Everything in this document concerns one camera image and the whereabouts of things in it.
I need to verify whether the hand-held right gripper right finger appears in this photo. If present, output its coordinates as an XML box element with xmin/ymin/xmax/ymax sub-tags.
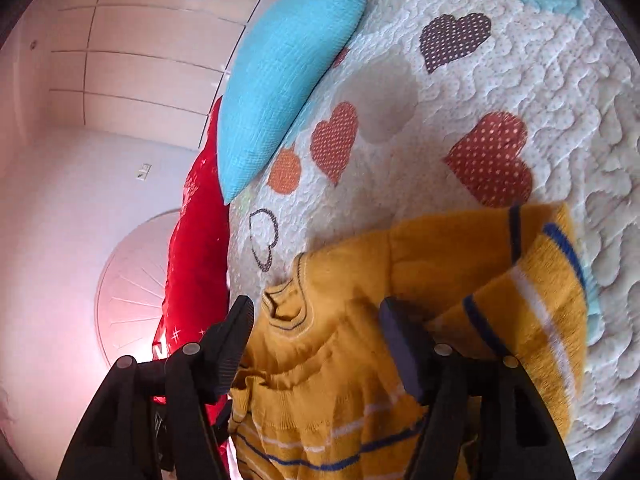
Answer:
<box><xmin>378</xmin><ymin>297</ymin><xmax>577</xmax><ymax>480</ymax></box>

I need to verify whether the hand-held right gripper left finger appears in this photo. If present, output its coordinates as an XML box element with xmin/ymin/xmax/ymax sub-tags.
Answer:
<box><xmin>56</xmin><ymin>295</ymin><xmax>256</xmax><ymax>480</ymax></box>

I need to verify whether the yellow striped knit sweater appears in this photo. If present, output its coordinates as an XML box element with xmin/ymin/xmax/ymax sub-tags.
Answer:
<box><xmin>227</xmin><ymin>201</ymin><xmax>590</xmax><ymax>480</ymax></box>

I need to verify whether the red glossy blanket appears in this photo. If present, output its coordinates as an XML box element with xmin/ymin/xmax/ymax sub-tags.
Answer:
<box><xmin>151</xmin><ymin>95</ymin><xmax>236</xmax><ymax>480</ymax></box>

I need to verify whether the white quilted heart-print bedspread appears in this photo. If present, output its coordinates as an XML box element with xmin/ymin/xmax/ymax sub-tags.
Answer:
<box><xmin>222</xmin><ymin>0</ymin><xmax>640</xmax><ymax>480</ymax></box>

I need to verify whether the blue knit pillow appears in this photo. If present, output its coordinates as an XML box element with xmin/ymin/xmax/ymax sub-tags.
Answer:
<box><xmin>217</xmin><ymin>0</ymin><xmax>369</xmax><ymax>206</ymax></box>

